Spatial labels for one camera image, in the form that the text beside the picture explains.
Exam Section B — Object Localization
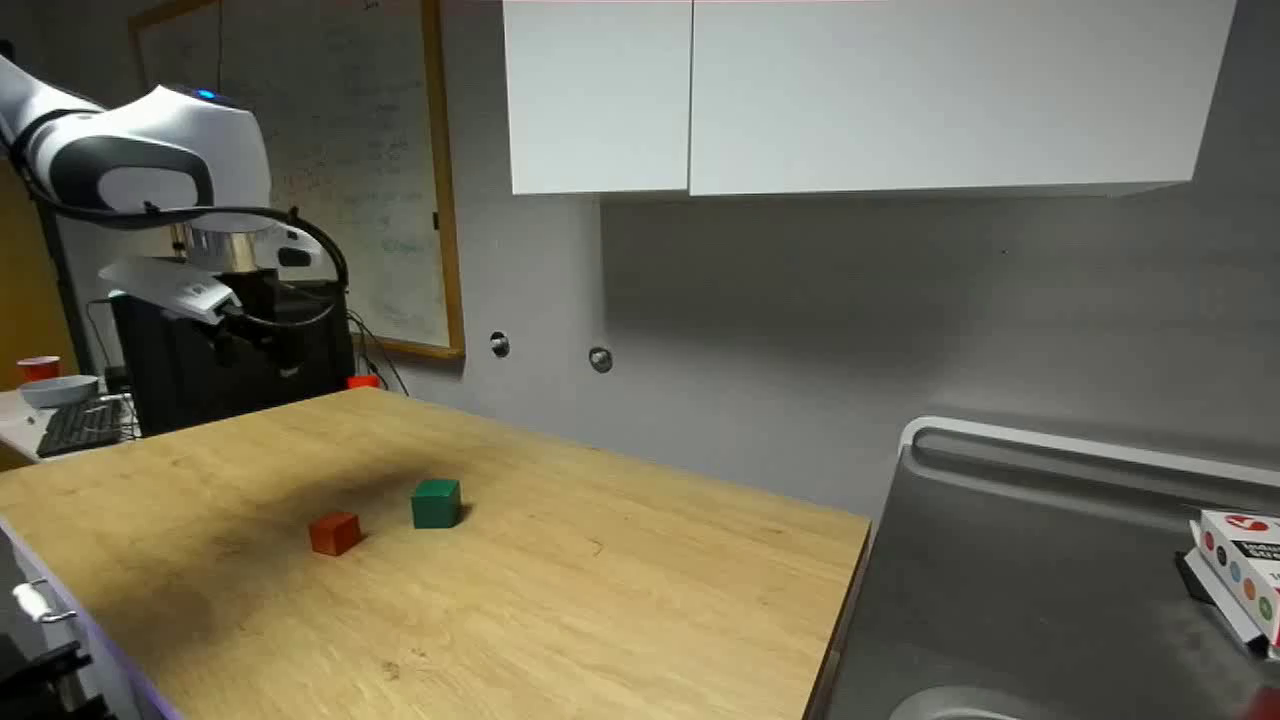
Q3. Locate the wood framed whiteboard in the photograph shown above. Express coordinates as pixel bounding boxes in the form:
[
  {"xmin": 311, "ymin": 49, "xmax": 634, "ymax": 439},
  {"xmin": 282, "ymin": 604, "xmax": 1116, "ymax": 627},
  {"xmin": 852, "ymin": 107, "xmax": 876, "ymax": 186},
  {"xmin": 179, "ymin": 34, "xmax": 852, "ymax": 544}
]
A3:
[{"xmin": 126, "ymin": 0, "xmax": 463, "ymax": 365}]

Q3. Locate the right round wall fitting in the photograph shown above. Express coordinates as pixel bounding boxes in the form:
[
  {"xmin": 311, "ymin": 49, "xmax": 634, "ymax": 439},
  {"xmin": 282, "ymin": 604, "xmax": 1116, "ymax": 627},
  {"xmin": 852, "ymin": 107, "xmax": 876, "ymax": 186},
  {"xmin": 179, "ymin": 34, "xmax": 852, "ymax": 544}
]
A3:
[{"xmin": 587, "ymin": 349, "xmax": 615, "ymax": 374}]

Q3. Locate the white cabinet door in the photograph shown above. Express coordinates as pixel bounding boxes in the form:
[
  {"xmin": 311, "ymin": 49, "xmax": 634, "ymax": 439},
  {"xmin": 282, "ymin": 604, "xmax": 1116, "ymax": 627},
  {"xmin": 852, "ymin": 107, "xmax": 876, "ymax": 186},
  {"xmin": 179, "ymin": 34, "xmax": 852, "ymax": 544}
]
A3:
[
  {"xmin": 500, "ymin": 0, "xmax": 693, "ymax": 197},
  {"xmin": 693, "ymin": 0, "xmax": 1236, "ymax": 197}
]

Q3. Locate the stainless steel sink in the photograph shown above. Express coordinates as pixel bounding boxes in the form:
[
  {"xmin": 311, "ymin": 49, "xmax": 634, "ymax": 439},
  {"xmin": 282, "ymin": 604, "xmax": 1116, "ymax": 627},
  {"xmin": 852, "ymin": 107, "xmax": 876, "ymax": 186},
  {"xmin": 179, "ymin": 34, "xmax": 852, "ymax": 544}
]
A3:
[{"xmin": 816, "ymin": 416, "xmax": 1280, "ymax": 720}]

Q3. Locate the white left cabinet door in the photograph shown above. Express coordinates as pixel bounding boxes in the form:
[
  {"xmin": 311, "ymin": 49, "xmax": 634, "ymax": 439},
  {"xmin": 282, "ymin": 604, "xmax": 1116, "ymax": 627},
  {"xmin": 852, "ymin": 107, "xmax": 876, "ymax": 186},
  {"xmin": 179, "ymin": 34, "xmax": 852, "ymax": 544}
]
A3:
[{"xmin": 500, "ymin": 0, "xmax": 693, "ymax": 197}]

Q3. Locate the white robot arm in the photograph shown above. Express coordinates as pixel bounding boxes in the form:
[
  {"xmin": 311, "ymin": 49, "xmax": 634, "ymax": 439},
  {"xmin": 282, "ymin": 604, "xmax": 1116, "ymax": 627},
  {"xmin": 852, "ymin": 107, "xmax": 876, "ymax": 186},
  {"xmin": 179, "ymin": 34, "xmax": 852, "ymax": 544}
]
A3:
[{"xmin": 0, "ymin": 62, "xmax": 324, "ymax": 269}]

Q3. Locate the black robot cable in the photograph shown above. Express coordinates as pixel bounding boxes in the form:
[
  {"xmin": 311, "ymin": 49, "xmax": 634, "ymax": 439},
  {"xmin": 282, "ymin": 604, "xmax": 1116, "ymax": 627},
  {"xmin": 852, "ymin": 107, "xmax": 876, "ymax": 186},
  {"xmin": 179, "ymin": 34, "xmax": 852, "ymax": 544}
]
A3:
[{"xmin": 7, "ymin": 125, "xmax": 350, "ymax": 335}]

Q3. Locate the left round wall fitting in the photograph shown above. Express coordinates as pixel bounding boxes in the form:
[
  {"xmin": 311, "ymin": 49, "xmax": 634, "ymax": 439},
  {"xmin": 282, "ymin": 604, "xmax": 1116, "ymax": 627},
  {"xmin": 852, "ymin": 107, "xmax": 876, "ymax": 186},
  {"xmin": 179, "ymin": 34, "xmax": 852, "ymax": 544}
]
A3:
[{"xmin": 486, "ymin": 334, "xmax": 510, "ymax": 356}]

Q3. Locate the black device at table edge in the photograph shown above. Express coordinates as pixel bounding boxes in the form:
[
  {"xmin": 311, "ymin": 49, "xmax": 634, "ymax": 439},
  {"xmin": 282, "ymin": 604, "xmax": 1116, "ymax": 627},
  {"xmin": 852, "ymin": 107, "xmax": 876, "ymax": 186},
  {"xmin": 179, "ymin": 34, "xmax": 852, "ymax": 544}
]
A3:
[{"xmin": 0, "ymin": 524, "xmax": 171, "ymax": 720}]

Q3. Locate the round wall fitting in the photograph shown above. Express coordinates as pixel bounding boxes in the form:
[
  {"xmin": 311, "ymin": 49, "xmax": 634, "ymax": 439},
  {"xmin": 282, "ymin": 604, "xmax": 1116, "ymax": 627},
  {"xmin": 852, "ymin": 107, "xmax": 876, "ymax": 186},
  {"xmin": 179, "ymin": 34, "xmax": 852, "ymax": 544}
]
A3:
[
  {"xmin": 486, "ymin": 334, "xmax": 510, "ymax": 356},
  {"xmin": 587, "ymin": 349, "xmax": 615, "ymax": 374}
]

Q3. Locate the orange block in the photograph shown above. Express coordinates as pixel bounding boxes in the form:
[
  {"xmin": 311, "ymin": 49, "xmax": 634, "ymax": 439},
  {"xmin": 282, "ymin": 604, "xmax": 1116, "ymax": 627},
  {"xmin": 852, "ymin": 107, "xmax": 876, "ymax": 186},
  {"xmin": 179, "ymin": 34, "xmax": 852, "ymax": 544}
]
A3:
[{"xmin": 309, "ymin": 513, "xmax": 363, "ymax": 557}]

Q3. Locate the white box with coloured dots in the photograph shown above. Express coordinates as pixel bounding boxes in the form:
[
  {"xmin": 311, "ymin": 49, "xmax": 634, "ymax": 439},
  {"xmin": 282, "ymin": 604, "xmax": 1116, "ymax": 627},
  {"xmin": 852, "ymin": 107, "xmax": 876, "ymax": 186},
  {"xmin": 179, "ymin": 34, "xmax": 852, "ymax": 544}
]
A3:
[{"xmin": 1189, "ymin": 507, "xmax": 1280, "ymax": 661}]

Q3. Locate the black computer monitor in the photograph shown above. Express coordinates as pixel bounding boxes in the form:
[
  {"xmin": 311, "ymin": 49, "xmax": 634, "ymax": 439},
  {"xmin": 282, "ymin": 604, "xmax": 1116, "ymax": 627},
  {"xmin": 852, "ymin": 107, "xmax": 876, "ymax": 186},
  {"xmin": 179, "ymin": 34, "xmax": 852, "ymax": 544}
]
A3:
[{"xmin": 112, "ymin": 273, "xmax": 350, "ymax": 438}]

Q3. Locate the white right cabinet door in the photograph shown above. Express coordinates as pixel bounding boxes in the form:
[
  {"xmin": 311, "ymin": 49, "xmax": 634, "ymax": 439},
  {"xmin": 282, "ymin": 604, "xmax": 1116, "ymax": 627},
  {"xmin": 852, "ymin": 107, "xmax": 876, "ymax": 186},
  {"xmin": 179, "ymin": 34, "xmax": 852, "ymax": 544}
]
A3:
[{"xmin": 693, "ymin": 0, "xmax": 1236, "ymax": 197}]

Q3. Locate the black keyboard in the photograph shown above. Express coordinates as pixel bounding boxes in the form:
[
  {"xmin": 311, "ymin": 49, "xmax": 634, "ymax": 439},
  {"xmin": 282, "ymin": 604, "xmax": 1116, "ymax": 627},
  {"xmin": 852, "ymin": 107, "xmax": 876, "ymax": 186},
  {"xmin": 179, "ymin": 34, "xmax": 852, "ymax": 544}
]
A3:
[{"xmin": 35, "ymin": 400, "xmax": 121, "ymax": 458}]

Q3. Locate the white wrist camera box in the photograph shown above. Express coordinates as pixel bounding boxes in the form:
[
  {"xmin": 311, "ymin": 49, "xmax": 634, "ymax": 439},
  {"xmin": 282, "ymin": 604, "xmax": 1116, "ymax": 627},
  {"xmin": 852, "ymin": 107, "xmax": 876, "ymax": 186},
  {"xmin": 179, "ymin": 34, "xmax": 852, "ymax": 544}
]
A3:
[{"xmin": 100, "ymin": 255, "xmax": 239, "ymax": 324}]

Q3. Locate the red cup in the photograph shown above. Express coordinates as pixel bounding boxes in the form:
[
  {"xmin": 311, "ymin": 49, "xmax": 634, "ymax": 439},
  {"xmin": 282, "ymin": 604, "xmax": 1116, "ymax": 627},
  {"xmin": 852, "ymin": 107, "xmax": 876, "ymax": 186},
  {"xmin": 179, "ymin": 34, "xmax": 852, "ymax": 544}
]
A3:
[{"xmin": 16, "ymin": 356, "xmax": 62, "ymax": 386}]

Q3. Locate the green block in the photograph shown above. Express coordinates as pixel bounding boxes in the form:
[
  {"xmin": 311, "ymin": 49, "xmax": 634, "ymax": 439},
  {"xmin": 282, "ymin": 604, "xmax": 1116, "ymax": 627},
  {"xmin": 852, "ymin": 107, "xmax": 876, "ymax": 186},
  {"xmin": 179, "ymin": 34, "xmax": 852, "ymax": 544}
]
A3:
[{"xmin": 413, "ymin": 479, "xmax": 459, "ymax": 529}]

